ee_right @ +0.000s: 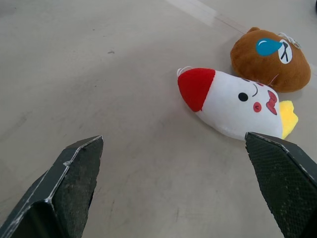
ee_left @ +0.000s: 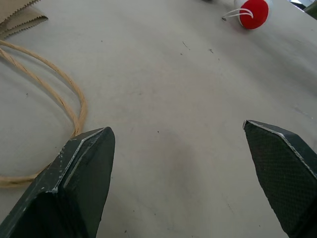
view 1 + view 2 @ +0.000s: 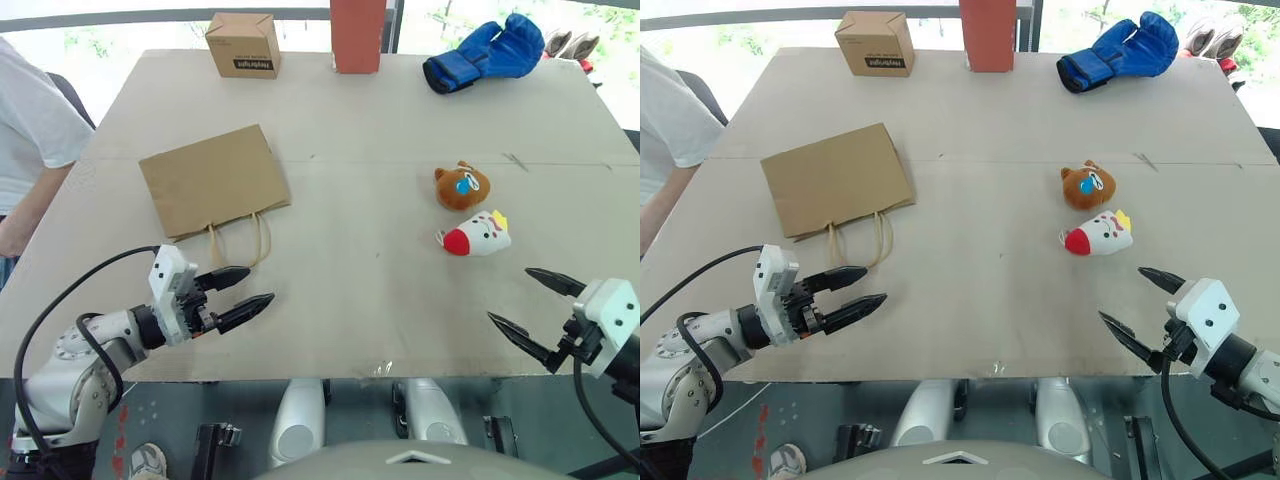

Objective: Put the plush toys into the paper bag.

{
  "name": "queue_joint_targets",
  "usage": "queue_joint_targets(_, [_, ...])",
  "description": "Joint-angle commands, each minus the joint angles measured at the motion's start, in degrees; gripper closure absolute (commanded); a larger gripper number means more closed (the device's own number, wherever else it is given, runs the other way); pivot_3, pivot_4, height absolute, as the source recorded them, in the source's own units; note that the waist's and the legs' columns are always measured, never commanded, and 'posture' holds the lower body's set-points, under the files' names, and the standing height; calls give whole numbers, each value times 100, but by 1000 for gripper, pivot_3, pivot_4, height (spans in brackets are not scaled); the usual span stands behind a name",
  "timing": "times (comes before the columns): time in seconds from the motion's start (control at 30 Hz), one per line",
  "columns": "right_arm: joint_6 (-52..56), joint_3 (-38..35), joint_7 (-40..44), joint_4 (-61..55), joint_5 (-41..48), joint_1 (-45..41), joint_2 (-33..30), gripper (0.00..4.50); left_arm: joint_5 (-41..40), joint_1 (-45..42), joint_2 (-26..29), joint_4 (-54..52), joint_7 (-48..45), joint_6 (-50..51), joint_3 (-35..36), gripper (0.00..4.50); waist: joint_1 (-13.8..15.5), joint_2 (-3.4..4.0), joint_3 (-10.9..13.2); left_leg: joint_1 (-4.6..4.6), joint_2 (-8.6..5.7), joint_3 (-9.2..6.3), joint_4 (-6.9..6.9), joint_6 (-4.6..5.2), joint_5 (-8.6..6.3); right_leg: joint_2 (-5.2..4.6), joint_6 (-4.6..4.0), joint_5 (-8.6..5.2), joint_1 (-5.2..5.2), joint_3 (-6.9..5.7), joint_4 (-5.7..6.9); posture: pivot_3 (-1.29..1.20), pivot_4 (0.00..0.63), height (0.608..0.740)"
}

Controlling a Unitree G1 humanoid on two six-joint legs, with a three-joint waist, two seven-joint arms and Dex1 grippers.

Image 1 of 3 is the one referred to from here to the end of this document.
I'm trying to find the white red plush toy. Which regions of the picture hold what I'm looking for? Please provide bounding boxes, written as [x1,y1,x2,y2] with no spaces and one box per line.
[176,65,299,141]

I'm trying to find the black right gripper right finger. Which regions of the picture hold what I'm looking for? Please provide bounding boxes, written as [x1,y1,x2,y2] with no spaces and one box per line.
[244,131,317,238]

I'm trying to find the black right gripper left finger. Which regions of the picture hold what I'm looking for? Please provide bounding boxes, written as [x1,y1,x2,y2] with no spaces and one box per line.
[0,135,104,238]

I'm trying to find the brown bear plush toy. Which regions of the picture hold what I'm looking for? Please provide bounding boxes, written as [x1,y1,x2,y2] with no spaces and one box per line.
[230,27,312,94]

